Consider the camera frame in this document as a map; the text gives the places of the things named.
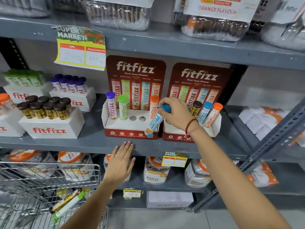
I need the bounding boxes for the large yellow price tag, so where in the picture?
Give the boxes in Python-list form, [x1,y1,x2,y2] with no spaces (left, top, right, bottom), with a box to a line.
[52,25,107,71]

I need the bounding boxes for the grey metal shelf rack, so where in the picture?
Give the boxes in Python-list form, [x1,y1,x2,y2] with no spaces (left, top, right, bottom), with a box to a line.
[192,97,305,213]
[0,12,305,212]

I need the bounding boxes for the person's left forearm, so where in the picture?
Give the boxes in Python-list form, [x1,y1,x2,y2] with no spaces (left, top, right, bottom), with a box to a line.
[60,178,126,229]

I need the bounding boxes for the person's right forearm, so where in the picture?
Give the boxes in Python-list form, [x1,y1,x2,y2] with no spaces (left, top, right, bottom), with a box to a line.
[188,123,292,229]

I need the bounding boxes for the pile of white orange packets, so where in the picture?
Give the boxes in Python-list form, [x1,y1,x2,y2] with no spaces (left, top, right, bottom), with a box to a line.
[238,106,305,147]

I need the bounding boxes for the white cardboard tube box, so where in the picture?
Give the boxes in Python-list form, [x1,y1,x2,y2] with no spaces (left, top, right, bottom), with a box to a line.
[3,82,53,104]
[0,114,26,138]
[18,106,85,139]
[49,87,97,112]

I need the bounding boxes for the metal wire shopping cart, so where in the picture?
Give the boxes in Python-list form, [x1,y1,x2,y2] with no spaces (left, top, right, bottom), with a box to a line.
[0,161,109,229]

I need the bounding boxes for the small yellow price tag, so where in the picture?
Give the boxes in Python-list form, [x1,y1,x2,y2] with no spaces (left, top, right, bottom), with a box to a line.
[123,187,142,200]
[161,151,190,168]

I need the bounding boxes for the white green cap tube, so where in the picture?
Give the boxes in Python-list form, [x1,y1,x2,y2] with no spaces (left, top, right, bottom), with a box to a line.
[52,191,86,222]

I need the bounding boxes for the green cap tablet tube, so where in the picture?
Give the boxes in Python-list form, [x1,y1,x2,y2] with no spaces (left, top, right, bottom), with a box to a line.
[117,94,129,121]

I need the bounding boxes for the white cardboard carton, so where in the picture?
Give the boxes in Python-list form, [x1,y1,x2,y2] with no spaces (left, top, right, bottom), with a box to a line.
[146,191,195,209]

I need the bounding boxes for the person's right hand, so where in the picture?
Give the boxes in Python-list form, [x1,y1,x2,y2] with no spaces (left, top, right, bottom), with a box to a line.
[157,97,200,133]

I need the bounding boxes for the orange cap tablet tube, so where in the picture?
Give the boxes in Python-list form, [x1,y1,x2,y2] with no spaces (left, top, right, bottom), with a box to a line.
[203,102,224,128]
[0,93,15,116]
[149,95,160,122]

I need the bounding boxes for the red thread bracelet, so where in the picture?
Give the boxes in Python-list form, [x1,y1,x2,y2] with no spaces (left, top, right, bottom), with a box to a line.
[185,118,200,139]

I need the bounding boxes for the group of brown cap tubes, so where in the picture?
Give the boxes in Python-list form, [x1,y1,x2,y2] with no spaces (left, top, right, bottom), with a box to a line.
[16,95,72,121]

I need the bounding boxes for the blue cap tablet tube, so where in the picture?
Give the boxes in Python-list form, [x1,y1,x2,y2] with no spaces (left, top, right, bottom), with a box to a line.
[197,101,213,126]
[144,104,172,138]

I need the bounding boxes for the person's left hand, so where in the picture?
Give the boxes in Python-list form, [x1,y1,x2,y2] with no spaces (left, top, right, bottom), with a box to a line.
[103,141,136,184]

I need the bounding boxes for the orange lid plastic jar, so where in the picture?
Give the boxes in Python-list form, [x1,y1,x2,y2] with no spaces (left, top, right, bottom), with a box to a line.
[8,149,57,178]
[184,159,213,189]
[143,156,171,185]
[103,154,132,183]
[57,151,93,182]

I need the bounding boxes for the clear jar white label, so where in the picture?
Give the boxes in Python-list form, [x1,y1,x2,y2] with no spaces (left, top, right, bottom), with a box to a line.
[83,0,156,31]

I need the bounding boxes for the brown cap tablet tube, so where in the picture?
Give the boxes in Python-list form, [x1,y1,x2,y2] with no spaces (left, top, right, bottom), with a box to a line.
[190,100,203,117]

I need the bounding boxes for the purple cap tablet tube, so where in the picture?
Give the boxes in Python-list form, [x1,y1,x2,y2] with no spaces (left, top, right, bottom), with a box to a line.
[105,92,118,120]

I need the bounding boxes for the group of purple cap tubes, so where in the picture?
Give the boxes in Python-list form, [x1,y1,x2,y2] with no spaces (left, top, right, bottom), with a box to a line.
[49,73,89,95]

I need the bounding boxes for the clear plastic jar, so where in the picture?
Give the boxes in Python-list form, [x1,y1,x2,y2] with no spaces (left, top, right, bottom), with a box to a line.
[173,0,189,27]
[0,0,51,18]

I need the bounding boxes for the white orange packet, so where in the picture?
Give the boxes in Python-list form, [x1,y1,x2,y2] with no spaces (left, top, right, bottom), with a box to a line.
[246,162,279,188]

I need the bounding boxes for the red cardboard display stand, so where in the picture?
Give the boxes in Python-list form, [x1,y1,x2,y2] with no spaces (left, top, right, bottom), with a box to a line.
[162,62,233,143]
[102,55,167,140]

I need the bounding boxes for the gold tablet tube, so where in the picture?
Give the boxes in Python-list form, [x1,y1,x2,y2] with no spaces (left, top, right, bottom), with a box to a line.
[50,188,82,214]

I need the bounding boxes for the clear jar orange sachets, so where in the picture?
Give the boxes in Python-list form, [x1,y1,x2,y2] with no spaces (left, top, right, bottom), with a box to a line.
[181,0,263,43]

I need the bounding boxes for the clear jar white sachets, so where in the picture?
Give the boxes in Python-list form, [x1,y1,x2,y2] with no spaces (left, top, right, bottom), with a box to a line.
[260,0,305,52]

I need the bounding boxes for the group of green cap tubes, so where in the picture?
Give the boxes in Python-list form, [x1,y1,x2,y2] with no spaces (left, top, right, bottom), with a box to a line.
[2,69,46,87]

